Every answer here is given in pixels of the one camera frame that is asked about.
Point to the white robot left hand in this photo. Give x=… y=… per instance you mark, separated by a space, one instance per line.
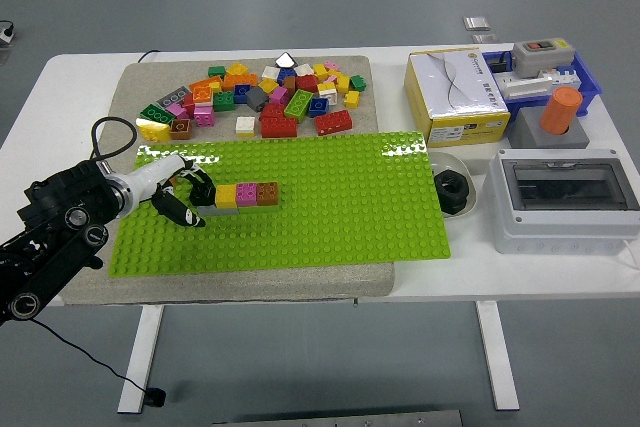
x=150 y=174

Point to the black square toy brick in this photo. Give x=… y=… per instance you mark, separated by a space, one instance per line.
x=205 y=193

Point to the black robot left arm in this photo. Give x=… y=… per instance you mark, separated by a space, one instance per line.
x=50 y=227

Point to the yellow large toy brick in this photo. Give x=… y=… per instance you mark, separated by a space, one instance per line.
x=153 y=130

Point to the yellow square toy brick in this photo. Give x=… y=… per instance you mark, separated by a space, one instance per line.
x=227 y=195

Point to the grey flat toy plate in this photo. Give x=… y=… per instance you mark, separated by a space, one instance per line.
x=174 y=96

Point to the orange square toy brick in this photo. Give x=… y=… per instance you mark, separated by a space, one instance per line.
x=203 y=95

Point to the pink square toy brick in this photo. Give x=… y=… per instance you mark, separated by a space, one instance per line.
x=247 y=194

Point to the white toy brick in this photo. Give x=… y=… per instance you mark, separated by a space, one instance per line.
x=303 y=70
x=270 y=73
x=327 y=92
x=245 y=126

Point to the brown square toy brick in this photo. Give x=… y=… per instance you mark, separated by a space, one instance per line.
x=267 y=193

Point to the green small toy brick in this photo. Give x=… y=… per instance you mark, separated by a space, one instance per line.
x=217 y=71

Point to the blue toy brick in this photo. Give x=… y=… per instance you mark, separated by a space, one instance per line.
x=242 y=92
x=286 y=74
x=318 y=107

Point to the red large toy brick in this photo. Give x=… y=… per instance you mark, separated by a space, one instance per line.
x=278 y=128

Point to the shiny silver toy piece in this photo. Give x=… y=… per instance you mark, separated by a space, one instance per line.
x=285 y=59

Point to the green studded baseplate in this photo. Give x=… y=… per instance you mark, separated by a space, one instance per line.
x=325 y=222

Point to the red long toy brick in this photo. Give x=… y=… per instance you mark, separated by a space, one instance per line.
x=332 y=122

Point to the pink small toy brick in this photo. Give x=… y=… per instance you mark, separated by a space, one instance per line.
x=331 y=66

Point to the yellow small toy brick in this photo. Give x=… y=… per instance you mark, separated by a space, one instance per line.
x=352 y=99

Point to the dark green long brick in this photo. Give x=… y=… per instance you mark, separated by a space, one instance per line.
x=157 y=114

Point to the grey-brown table mat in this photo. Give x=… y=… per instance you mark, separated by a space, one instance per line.
x=225 y=288

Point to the lime green long brick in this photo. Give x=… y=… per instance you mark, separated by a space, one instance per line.
x=298 y=104

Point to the white table leg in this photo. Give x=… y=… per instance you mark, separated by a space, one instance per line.
x=140 y=357
x=497 y=357

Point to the white power socket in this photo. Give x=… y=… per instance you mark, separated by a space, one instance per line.
x=6 y=35

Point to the white bowl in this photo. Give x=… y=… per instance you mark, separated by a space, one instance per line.
x=450 y=162

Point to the black large hex nut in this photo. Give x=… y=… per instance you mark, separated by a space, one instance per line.
x=450 y=192

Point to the white and yellow cardboard box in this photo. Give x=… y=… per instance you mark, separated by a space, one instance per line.
x=455 y=97

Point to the silver floor plate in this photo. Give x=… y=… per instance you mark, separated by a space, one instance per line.
x=477 y=22

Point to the black small adapter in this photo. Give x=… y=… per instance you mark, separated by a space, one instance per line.
x=500 y=64

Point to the grey block with hole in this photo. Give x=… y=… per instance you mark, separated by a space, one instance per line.
x=525 y=132

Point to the white terminal block device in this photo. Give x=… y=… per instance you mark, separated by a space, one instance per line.
x=525 y=87

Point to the orange cylinder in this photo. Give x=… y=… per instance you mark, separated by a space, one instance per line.
x=560 y=111

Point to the blue plastic bin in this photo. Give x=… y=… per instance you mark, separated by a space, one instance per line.
x=590 y=84

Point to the grey push-button switch box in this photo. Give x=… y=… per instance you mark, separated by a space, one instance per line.
x=542 y=59

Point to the white enclosure with clear lid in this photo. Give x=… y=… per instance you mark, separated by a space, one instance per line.
x=562 y=227

